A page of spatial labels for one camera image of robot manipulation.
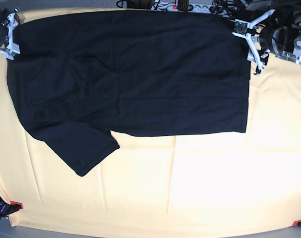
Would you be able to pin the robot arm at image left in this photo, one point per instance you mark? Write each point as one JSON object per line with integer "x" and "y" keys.
{"x": 3, "y": 14}

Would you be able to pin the left red black clamp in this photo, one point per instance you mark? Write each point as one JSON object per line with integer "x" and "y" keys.
{"x": 7, "y": 209}

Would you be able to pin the white power strip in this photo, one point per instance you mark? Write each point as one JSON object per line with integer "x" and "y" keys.
{"x": 186, "y": 6}

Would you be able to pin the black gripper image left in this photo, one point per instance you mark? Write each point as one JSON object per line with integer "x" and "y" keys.
{"x": 7, "y": 45}

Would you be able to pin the yellow table cloth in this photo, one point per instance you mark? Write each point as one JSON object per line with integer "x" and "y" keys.
{"x": 195, "y": 186}

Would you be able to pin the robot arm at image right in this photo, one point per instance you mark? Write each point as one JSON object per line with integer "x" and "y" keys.
{"x": 278, "y": 31}

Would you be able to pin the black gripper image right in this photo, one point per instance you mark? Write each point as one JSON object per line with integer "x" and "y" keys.
{"x": 264, "y": 38}

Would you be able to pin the wrist camera board image right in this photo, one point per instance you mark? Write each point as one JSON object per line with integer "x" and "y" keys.
{"x": 240, "y": 28}

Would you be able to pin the dark navy T-shirt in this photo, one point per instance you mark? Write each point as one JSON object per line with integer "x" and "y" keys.
{"x": 80, "y": 77}

